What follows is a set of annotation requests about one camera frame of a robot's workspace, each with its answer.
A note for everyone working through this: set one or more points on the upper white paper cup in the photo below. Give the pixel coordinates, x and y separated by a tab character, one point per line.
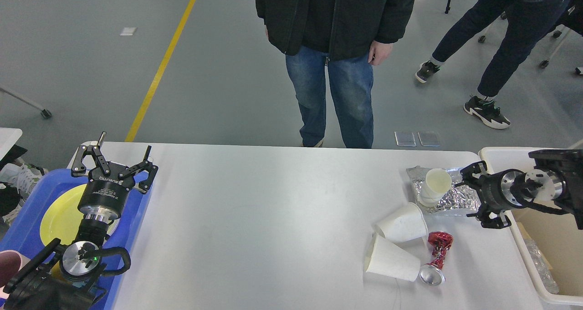
403	225

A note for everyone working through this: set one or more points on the crushed red soda can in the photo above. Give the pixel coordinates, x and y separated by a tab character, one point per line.
432	273

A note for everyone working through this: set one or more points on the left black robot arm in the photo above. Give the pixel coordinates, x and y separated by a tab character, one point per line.
84	275

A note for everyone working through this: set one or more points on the beige plastic bin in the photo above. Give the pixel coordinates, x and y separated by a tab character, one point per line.
556	236

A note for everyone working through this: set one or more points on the white paper cup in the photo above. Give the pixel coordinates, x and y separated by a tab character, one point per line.
403	225
385	258

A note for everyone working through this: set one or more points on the brown paper bag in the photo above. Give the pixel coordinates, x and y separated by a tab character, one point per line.
523	232

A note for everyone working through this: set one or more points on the small foil wrapper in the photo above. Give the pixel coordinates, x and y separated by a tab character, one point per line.
461	200

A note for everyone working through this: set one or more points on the silver foil bag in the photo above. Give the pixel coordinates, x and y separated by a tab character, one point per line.
542	266

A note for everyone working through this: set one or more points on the right floor outlet plate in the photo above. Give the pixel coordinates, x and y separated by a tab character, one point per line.
429	139

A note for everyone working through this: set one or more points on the white side table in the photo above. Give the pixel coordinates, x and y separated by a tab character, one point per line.
9	136

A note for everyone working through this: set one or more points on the small white cup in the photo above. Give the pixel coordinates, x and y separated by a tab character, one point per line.
436	184

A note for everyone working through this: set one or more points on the pink ribbed cup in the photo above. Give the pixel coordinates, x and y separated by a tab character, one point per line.
11	262

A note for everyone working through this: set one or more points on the white rolling chair frame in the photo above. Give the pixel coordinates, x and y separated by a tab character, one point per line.
560	35

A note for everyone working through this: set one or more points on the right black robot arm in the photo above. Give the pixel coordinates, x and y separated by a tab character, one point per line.
553	186

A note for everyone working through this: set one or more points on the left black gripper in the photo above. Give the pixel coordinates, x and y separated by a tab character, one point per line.
107	195

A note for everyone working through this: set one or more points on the left floor outlet plate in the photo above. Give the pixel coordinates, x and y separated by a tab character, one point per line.
405	139

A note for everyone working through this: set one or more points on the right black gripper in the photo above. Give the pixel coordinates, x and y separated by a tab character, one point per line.
495	193

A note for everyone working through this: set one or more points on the floor outlet plate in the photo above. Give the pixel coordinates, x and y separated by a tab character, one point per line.
405	139
429	139

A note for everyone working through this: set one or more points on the person in blue jeans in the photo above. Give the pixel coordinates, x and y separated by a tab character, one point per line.
333	45

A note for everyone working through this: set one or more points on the lower white paper cup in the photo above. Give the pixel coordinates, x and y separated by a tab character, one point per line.
385	258

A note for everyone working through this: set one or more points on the yellow plastic plate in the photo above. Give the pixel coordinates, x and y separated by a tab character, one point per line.
62	219

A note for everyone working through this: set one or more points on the pale green plate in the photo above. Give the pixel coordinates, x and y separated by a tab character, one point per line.
112	214

